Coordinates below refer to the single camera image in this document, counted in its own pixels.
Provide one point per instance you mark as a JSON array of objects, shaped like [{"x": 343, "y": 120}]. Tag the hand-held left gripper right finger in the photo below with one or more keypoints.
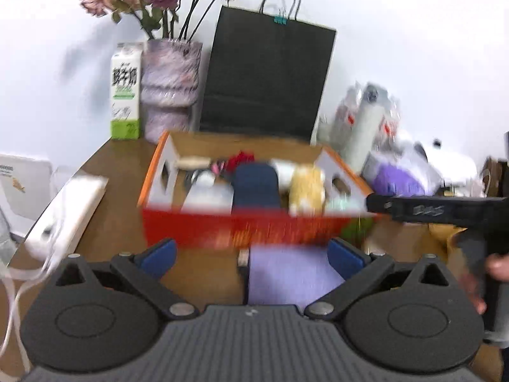
[{"x": 346, "y": 256}]

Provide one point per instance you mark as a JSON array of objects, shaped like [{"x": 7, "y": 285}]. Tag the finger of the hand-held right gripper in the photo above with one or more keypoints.
[{"x": 379, "y": 205}]

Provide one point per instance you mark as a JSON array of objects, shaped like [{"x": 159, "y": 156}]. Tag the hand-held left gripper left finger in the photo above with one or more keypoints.
[{"x": 159, "y": 256}]

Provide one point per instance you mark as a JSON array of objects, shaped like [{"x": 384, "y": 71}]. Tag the orange cardboard box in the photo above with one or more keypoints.
[{"x": 191, "y": 227}]

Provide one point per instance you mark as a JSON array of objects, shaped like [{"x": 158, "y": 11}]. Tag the purple cloth pouch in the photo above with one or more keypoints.
[{"x": 286, "y": 276}]

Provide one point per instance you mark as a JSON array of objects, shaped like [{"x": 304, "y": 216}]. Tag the yellow white plush toy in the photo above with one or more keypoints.
[{"x": 306, "y": 189}]

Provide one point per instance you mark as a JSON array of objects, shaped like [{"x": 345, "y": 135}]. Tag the translucent box of cotton swabs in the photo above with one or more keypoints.
[{"x": 208, "y": 199}]

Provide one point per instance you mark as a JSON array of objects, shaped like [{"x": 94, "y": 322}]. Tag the beige cloth pouch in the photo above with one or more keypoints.
[{"x": 195, "y": 163}]

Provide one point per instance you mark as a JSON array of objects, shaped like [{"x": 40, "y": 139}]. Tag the white tissue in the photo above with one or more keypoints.
[{"x": 284, "y": 171}]

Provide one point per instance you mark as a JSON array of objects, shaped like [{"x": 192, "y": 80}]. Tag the navy zip case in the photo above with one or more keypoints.
[{"x": 256, "y": 189}]

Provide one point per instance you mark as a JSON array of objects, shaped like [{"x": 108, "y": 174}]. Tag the red fabric flower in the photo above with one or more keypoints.
[{"x": 240, "y": 159}]

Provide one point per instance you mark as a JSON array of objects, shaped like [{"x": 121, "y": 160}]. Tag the person's right hand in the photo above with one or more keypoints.
[{"x": 499, "y": 268}]

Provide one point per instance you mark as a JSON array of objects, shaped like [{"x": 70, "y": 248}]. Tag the purple tissue pack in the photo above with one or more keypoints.
[{"x": 397, "y": 179}]

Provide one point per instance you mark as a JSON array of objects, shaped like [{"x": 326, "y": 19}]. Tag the wooden desk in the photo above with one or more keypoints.
[{"x": 115, "y": 207}]

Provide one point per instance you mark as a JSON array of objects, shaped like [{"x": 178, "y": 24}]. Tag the white grey thermos bottle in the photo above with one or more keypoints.
[{"x": 368, "y": 127}]

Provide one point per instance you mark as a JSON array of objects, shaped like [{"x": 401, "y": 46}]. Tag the white power bank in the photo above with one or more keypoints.
[{"x": 67, "y": 215}]

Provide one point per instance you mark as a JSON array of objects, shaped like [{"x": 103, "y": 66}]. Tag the white printed card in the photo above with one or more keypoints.
[{"x": 22, "y": 187}]

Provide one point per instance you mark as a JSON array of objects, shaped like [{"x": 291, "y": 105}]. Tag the green white milk carton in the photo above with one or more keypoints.
[{"x": 126, "y": 91}]

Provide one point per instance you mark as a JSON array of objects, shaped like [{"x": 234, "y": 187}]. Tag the black paper bag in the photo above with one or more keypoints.
[{"x": 266, "y": 79}]

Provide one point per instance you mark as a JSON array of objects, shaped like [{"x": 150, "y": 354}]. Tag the teal binder clip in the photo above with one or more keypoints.
[{"x": 280, "y": 20}]

